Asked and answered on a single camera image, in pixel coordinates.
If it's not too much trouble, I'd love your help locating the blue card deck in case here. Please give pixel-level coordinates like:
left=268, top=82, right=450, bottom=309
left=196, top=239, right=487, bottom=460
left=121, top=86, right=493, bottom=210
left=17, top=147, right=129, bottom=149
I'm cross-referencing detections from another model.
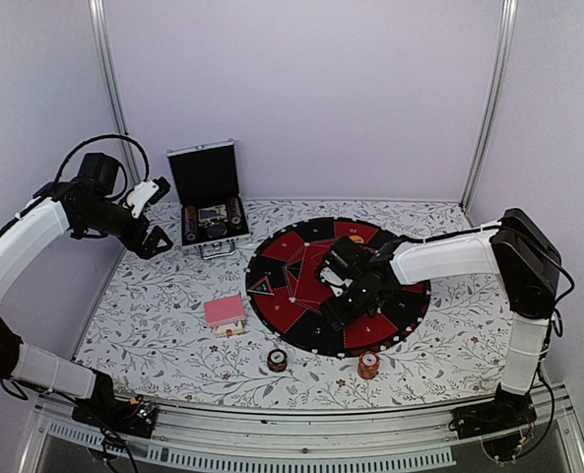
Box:
left=198, top=205, right=227, bottom=223

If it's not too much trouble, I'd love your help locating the left aluminium frame post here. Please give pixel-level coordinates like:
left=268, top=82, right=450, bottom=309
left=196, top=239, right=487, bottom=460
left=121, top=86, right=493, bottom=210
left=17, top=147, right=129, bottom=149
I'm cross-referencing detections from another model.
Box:
left=88, top=0, right=146, bottom=203

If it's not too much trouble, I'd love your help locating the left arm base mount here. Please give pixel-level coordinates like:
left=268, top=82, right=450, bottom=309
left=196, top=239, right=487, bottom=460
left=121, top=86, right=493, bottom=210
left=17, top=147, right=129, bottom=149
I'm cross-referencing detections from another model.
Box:
left=72, top=395, right=159, bottom=439

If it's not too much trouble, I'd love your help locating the red playing card deck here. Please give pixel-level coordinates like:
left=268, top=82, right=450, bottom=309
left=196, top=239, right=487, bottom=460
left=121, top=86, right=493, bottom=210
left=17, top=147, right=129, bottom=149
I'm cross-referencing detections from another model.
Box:
left=204, top=295, right=246, bottom=328

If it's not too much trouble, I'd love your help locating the playing card box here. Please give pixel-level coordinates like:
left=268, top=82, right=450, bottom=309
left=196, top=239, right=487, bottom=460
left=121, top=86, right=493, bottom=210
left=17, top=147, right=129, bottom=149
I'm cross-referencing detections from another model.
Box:
left=214, top=319, right=245, bottom=338

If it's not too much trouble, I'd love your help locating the round red black poker mat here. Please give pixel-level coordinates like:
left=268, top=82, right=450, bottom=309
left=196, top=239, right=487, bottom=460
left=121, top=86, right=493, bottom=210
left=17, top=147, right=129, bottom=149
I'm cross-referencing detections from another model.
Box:
left=245, top=217, right=431, bottom=358

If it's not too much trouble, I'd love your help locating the right aluminium frame post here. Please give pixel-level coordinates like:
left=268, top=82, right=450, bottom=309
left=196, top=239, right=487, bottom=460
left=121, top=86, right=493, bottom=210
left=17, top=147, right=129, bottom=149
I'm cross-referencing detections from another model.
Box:
left=460, top=0, right=518, bottom=213

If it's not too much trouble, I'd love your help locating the right chip row in case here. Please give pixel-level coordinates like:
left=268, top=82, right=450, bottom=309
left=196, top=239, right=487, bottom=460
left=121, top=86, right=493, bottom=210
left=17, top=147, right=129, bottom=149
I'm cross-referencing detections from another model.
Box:
left=227, top=197, right=243, bottom=227

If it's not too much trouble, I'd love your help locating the orange chip stack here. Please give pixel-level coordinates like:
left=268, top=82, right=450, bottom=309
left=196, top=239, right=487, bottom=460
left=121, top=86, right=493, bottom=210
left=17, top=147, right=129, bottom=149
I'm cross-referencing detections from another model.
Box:
left=357, top=352, right=380, bottom=380

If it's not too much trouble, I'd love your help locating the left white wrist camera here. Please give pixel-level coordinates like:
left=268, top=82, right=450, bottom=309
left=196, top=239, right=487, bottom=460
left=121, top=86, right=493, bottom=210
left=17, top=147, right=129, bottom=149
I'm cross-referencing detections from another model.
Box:
left=123, top=177, right=170, bottom=219

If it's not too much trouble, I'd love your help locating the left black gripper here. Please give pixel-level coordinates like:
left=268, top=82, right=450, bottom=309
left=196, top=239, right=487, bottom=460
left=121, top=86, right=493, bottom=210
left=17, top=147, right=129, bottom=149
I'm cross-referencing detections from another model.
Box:
left=80, top=197, right=174, bottom=259

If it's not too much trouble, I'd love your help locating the dark red chip stack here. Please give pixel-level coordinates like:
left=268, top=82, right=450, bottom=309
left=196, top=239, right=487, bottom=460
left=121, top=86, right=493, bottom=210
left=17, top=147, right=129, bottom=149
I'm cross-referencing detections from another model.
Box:
left=267, top=349, right=288, bottom=372

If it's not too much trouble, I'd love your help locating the triangular all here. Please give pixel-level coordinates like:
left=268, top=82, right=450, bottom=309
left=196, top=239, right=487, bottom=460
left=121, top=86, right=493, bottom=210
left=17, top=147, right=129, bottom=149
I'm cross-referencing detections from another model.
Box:
left=246, top=276, right=275, bottom=297

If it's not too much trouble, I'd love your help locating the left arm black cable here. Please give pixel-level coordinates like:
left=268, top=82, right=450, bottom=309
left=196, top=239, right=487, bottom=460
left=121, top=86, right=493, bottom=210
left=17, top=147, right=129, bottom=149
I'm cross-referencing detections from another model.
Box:
left=54, top=134, right=151, bottom=191

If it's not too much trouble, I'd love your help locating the aluminium poker case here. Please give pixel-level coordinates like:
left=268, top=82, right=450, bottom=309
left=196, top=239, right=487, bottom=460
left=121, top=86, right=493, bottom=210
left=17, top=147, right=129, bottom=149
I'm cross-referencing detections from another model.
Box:
left=166, top=139, right=250, bottom=260

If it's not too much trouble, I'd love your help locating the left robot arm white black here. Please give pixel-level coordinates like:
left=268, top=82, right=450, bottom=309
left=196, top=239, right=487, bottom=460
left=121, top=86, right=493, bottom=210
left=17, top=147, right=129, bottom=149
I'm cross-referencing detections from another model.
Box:
left=0, top=153, right=172, bottom=428

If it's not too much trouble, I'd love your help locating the black dealer button in case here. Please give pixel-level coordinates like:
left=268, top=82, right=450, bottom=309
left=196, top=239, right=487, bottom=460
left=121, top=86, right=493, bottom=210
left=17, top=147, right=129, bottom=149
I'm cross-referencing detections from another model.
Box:
left=206, top=222, right=228, bottom=239

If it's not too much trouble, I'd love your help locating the aluminium frame post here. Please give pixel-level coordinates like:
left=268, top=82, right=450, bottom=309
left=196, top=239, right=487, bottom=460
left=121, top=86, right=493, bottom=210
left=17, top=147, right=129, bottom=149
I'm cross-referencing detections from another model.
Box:
left=460, top=0, right=518, bottom=213
left=88, top=0, right=146, bottom=203

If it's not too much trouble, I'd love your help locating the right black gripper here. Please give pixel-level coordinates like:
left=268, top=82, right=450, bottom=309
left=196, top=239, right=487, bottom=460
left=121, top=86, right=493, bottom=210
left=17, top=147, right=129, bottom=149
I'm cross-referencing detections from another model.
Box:
left=319, top=277, right=377, bottom=332

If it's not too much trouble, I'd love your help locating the floral white table cloth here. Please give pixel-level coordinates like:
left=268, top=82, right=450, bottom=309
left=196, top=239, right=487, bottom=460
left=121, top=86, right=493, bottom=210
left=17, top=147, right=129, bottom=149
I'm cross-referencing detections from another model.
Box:
left=75, top=200, right=512, bottom=410

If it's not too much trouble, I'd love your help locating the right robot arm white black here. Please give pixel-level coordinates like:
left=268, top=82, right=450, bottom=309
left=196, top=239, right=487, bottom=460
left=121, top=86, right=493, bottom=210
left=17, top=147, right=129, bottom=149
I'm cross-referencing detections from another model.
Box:
left=317, top=208, right=569, bottom=435

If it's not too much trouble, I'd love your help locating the front aluminium rail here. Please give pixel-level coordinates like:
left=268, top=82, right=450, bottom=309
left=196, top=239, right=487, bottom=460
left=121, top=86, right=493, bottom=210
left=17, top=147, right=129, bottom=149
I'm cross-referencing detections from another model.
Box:
left=18, top=384, right=584, bottom=472

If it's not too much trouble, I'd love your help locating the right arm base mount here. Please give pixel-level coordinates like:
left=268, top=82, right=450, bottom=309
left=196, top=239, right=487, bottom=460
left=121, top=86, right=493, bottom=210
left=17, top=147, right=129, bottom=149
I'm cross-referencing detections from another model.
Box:
left=448, top=395, right=537, bottom=462

